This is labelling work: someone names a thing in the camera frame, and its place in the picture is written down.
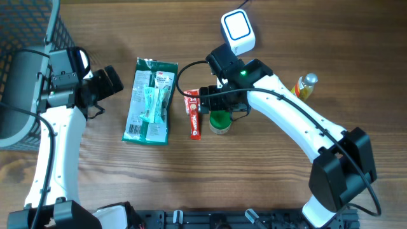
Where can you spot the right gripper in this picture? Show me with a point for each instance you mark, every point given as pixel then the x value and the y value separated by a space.
pixel 213 104

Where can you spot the yellow dish soap bottle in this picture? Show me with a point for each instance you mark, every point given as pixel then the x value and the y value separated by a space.
pixel 305 86

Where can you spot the green lid white jar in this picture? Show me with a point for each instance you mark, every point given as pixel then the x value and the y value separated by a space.
pixel 219 122

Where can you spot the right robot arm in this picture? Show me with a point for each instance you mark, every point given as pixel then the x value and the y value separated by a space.
pixel 342 161

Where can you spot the green white plastic package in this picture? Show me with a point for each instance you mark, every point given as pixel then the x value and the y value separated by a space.
pixel 152 92

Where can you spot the red Nescafe coffee stick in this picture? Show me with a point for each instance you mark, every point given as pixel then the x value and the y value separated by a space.
pixel 193 111

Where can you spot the white barcode scanner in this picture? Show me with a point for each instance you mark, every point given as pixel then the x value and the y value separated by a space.
pixel 238 32

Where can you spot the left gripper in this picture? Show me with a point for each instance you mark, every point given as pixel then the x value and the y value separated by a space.
pixel 106 88

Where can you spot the dark grey plastic basket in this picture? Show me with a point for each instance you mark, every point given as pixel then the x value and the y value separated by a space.
pixel 30 30

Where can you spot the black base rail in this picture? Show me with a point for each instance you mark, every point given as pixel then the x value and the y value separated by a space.
pixel 280 218

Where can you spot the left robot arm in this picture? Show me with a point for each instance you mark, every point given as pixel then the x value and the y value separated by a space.
pixel 62 110

